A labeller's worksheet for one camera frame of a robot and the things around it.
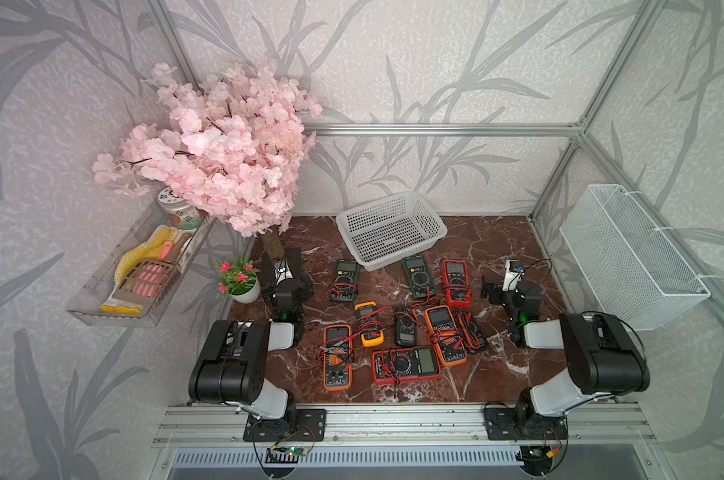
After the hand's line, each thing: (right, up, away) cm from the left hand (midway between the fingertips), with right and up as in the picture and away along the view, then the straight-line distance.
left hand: (287, 277), depth 93 cm
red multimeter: (+54, -2, +3) cm, 54 cm away
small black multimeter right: (+56, -16, -7) cm, 58 cm away
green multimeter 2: (+43, -2, +6) cm, 43 cm away
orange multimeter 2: (+18, -20, -12) cm, 30 cm away
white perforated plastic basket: (+33, +15, +23) cm, 43 cm away
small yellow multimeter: (+26, -15, -8) cm, 31 cm away
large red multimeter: (+35, -22, -12) cm, 43 cm away
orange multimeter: (+48, -16, -8) cm, 52 cm away
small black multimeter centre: (+36, -15, -6) cm, 40 cm away
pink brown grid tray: (-19, +3, -32) cm, 38 cm away
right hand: (+68, 0, +2) cm, 68 cm away
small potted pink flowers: (-12, 0, -6) cm, 14 cm away
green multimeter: (+17, -4, +3) cm, 18 cm away
